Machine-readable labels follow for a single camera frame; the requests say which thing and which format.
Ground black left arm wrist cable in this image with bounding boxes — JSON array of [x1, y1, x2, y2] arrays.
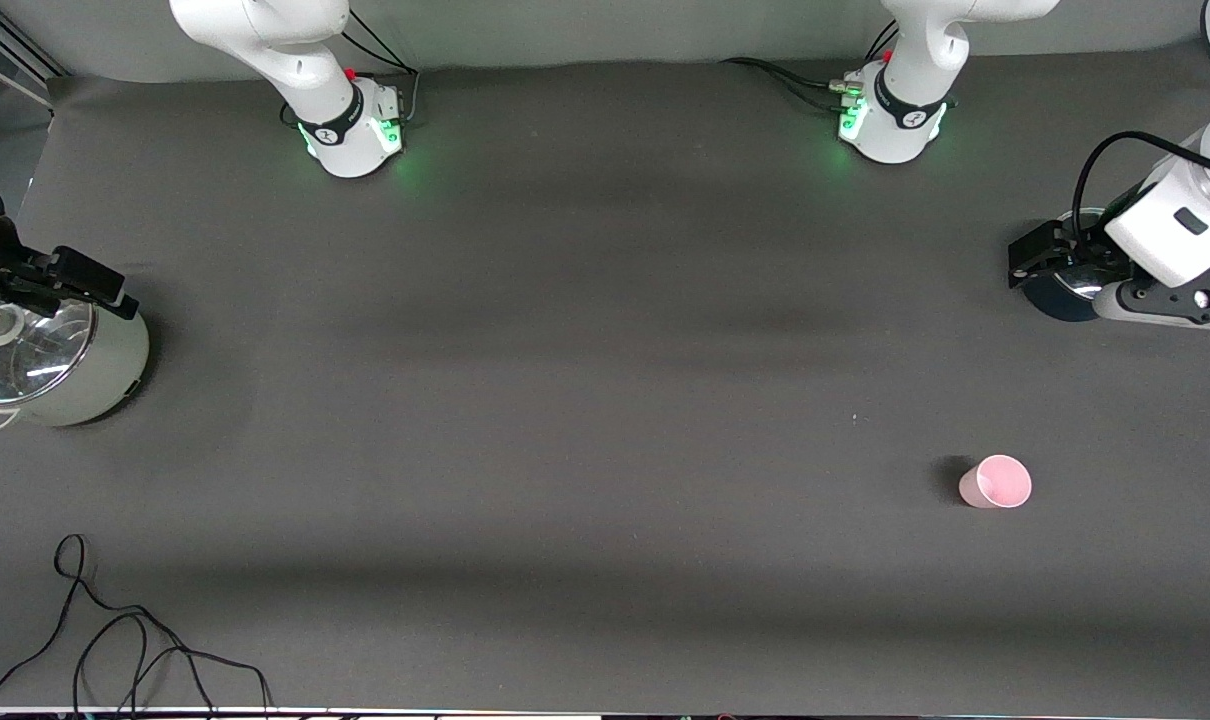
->
[[1070, 130, 1210, 247]]

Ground glass lid with blue knob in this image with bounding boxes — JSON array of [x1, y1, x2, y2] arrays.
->
[[1063, 208, 1108, 301]]

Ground glass lid with beige knob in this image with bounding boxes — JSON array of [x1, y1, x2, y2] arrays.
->
[[0, 297, 99, 407]]

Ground thin black loose cable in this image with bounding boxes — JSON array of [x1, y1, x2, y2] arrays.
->
[[0, 533, 272, 713]]

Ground pink plastic cup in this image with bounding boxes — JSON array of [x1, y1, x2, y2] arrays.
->
[[959, 454, 1033, 510]]

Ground black right arm base cables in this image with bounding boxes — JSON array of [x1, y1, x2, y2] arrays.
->
[[281, 8, 422, 127]]

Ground cream cooking pot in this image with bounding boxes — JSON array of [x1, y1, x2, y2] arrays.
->
[[0, 295, 152, 433]]

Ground aluminium frame rails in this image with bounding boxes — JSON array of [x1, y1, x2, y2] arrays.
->
[[0, 5, 72, 116]]

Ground dark blue saucepan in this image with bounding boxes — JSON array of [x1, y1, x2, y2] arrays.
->
[[1022, 208, 1108, 323]]

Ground black left arm base cables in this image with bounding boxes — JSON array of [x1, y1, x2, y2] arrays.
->
[[720, 18, 901, 113]]

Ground black arm base cables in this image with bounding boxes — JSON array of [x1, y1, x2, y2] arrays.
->
[[720, 18, 901, 113], [281, 8, 422, 127]]

